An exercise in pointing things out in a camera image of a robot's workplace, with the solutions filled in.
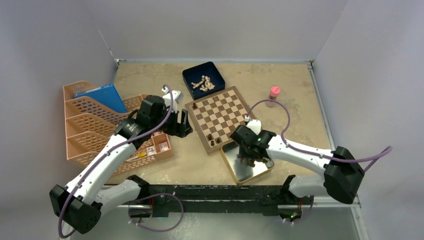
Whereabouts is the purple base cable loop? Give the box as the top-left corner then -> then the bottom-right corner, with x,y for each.
127,192 -> 186,233

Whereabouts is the dark blue square tray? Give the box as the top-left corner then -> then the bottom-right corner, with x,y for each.
182,61 -> 226,100

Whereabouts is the pink lidded small bottle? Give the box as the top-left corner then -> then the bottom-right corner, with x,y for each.
266,86 -> 281,108

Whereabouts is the wooden chess board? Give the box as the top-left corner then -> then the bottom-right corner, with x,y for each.
185,86 -> 250,155

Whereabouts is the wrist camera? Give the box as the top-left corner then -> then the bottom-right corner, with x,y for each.
244,115 -> 262,135
161,86 -> 184,112

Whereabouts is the metal gold-rimmed tin tray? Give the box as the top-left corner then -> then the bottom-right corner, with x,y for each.
220,141 -> 275,185

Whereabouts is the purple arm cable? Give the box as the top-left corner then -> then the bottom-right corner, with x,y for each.
57,84 -> 174,239
245,99 -> 393,173

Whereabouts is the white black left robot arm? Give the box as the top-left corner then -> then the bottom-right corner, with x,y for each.
49,90 -> 193,239

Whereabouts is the pile of dark chess pieces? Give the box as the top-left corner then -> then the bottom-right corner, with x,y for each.
237,154 -> 269,168

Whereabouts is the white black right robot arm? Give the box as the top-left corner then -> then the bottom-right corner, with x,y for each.
230,125 -> 365,204

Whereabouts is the pile of light chess pieces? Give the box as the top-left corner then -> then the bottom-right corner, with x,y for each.
191,75 -> 216,92

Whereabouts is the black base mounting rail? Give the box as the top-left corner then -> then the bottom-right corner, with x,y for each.
69,183 -> 361,220

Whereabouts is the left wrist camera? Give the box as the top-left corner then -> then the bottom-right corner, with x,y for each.
161,86 -> 184,112

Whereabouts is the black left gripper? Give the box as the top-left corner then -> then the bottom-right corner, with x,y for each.
150,104 -> 192,137

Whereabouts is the blue folder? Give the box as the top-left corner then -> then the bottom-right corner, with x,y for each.
74,84 -> 127,114

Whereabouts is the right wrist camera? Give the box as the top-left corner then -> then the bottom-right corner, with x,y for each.
244,115 -> 262,135

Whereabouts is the orange plastic file organizer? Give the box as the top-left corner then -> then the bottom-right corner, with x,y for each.
63,81 -> 143,169

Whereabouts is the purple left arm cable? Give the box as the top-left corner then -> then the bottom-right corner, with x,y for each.
57,84 -> 174,239

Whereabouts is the orange plastic basket tray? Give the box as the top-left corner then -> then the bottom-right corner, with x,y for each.
115,94 -> 173,175

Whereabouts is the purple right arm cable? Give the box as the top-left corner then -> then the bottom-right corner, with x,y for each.
245,99 -> 393,173

